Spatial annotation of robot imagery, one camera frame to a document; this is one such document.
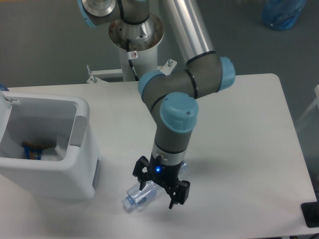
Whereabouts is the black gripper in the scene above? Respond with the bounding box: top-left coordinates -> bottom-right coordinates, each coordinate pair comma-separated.
133,155 -> 190,209

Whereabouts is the clear plastic water bottle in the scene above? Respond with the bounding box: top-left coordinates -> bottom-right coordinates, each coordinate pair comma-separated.
122,161 -> 187,212

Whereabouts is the white paper wrapper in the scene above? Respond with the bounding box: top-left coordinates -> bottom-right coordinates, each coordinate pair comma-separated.
41,135 -> 68,161

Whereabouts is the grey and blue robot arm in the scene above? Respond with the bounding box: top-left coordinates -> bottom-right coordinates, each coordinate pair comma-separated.
78,0 -> 235,206

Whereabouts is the white trash can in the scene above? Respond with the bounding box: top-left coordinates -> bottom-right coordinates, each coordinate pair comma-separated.
0,91 -> 101,200

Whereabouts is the orange blue snack wrapper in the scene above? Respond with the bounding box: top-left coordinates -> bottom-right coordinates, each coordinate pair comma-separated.
23,141 -> 45,160

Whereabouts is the black device at table edge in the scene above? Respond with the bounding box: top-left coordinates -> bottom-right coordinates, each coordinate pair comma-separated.
301,202 -> 319,228

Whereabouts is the blue plastic bag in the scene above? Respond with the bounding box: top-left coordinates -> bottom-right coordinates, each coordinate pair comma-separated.
261,0 -> 307,31

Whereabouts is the white base frame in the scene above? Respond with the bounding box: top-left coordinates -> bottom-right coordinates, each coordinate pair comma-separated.
86,59 -> 177,84

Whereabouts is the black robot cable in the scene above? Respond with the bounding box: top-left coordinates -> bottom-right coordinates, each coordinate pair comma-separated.
126,39 -> 140,82

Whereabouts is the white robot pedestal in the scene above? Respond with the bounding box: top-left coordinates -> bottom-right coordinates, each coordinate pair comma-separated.
109,13 -> 164,82

